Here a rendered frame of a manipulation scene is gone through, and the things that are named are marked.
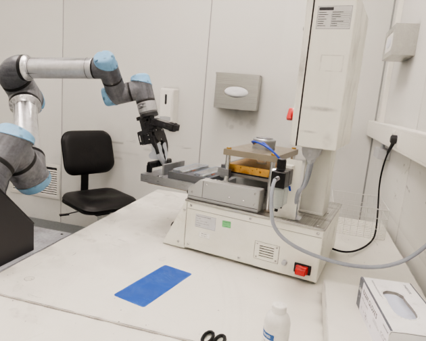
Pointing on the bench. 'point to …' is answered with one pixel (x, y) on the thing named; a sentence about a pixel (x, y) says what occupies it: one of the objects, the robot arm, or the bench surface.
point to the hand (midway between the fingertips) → (164, 162)
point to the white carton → (395, 312)
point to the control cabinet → (324, 98)
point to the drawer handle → (155, 164)
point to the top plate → (262, 150)
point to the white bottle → (276, 323)
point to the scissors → (213, 336)
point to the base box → (252, 239)
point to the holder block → (190, 176)
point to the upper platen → (251, 169)
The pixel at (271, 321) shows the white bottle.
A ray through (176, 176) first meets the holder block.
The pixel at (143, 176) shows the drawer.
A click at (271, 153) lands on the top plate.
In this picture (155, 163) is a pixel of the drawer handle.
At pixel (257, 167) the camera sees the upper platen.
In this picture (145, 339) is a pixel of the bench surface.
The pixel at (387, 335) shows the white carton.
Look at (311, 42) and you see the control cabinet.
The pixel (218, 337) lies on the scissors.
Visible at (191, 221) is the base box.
